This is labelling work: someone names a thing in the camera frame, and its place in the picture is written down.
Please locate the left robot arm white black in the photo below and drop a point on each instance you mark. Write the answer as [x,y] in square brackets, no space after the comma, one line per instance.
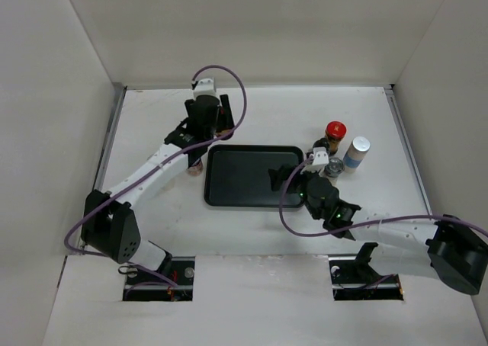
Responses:
[111,225]

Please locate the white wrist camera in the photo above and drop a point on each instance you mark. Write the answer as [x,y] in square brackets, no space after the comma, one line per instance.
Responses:
[204,86]
[319,159]

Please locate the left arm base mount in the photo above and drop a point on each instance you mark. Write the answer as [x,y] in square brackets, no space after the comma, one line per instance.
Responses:
[141,286]

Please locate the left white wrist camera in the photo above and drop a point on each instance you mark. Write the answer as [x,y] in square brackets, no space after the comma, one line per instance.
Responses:
[204,86]

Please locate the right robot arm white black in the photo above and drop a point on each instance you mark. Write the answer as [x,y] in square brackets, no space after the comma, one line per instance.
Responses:
[441,247]

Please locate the red lid chili jar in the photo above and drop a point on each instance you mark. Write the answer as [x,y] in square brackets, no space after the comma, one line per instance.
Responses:
[335,132]

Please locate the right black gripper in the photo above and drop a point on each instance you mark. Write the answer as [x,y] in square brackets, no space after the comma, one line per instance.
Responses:
[277,176]

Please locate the black plastic tray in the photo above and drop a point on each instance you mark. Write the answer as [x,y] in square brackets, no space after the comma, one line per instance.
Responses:
[237,175]

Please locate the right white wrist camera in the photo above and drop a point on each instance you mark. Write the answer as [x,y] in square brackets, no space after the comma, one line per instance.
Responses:
[319,159]

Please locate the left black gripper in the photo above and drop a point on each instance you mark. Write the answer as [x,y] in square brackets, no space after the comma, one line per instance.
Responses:
[224,120]

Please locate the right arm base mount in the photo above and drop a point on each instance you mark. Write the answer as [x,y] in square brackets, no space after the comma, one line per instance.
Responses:
[353,279]

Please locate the clear lid spice jar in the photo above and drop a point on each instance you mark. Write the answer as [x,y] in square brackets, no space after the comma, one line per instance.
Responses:
[334,168]

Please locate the black cap seasoning bottle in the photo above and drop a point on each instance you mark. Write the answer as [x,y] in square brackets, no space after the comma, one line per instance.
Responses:
[322,143]

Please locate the white lid sauce jar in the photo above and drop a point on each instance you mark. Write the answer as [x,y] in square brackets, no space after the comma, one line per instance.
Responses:
[196,168]

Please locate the right silver lid salt canister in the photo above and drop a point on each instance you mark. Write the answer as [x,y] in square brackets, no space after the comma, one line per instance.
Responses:
[354,155]

